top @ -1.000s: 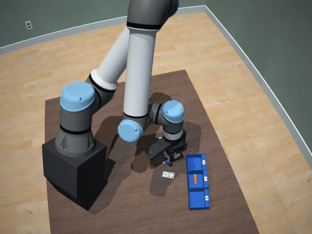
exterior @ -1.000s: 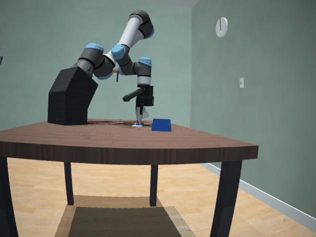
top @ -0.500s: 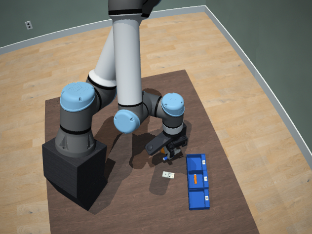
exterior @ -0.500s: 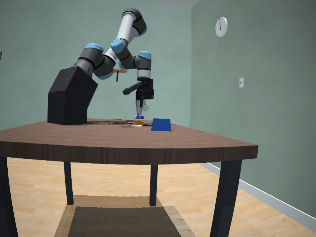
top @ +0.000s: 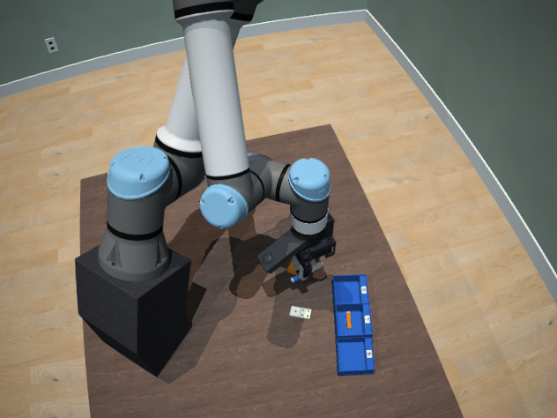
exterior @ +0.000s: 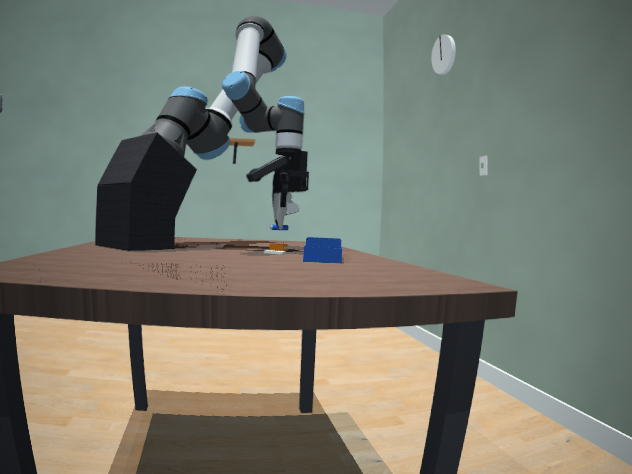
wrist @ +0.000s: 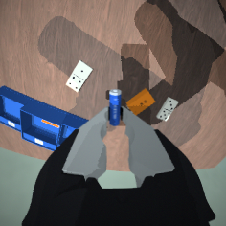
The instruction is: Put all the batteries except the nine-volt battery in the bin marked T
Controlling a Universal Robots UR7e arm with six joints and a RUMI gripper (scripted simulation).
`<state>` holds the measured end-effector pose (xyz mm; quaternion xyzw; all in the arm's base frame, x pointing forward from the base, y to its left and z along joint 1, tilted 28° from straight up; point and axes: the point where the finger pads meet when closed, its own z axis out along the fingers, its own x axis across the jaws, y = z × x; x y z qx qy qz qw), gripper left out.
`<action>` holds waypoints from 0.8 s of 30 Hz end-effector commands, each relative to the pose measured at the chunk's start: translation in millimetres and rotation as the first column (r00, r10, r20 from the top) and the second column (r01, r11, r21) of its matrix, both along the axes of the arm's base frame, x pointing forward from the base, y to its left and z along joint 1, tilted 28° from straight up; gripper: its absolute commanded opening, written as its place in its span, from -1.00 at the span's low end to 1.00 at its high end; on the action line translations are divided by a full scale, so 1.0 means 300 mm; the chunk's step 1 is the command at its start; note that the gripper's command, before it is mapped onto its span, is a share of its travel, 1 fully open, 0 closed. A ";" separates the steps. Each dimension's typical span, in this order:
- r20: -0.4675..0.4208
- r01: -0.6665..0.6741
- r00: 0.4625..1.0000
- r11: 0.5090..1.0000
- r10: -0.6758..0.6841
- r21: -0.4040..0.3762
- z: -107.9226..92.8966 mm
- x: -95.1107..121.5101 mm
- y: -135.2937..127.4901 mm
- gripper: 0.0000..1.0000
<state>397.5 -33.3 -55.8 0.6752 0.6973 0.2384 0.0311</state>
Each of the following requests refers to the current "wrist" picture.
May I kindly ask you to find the blue rack of three bins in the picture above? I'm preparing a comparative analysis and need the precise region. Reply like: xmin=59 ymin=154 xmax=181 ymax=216
xmin=0 ymin=86 xmax=89 ymax=151

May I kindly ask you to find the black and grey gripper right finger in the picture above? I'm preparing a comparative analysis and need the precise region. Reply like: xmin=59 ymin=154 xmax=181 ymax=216
xmin=120 ymin=106 xmax=215 ymax=221

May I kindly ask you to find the white domino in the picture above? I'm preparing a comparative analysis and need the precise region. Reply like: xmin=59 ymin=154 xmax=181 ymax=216
xmin=156 ymin=97 xmax=179 ymax=121
xmin=66 ymin=60 xmax=93 ymax=92

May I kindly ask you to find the blue aa battery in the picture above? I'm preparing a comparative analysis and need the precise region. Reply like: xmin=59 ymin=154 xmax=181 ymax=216
xmin=109 ymin=89 xmax=122 ymax=126

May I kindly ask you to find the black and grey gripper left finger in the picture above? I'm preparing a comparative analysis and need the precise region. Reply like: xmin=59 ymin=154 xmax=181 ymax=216
xmin=22 ymin=106 xmax=110 ymax=226

